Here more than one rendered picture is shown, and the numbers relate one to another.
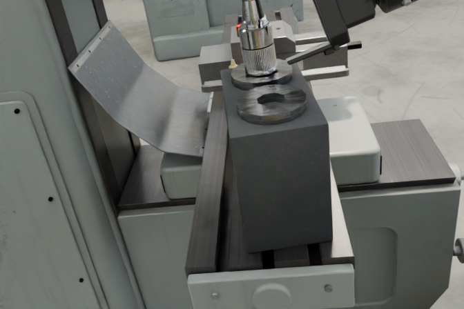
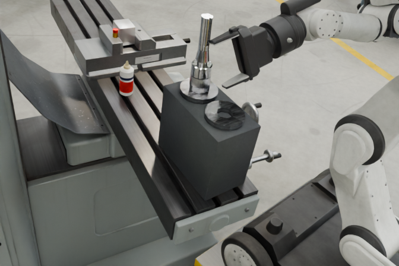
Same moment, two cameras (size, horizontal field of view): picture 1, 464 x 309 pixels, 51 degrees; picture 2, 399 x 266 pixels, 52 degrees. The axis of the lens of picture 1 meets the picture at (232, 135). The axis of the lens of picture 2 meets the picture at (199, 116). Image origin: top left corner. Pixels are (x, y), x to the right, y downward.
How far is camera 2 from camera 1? 0.52 m
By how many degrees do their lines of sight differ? 35
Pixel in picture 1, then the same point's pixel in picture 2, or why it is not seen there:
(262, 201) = (221, 171)
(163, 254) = (60, 206)
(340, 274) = (253, 201)
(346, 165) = not seen: hidden behind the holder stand
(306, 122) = (250, 126)
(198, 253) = (176, 208)
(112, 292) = (22, 246)
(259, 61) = (205, 85)
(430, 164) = not seen: hidden behind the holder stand
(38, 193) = not seen: outside the picture
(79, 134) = (10, 130)
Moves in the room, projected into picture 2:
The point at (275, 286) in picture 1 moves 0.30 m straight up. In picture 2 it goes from (223, 216) to (251, 116)
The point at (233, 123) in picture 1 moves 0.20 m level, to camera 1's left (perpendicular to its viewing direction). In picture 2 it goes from (211, 130) to (124, 161)
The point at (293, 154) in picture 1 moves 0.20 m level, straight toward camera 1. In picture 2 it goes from (242, 144) to (297, 214)
